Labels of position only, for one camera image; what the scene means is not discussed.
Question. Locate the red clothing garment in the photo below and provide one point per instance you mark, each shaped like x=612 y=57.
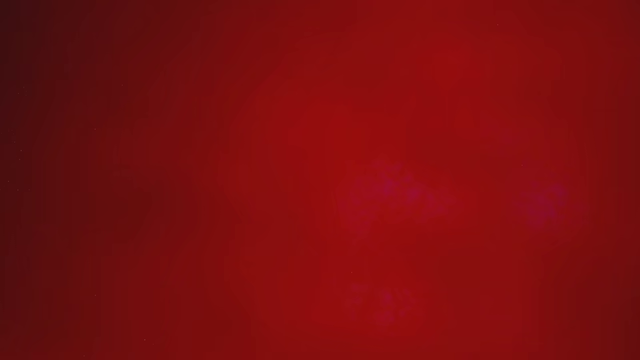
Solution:
x=320 y=180

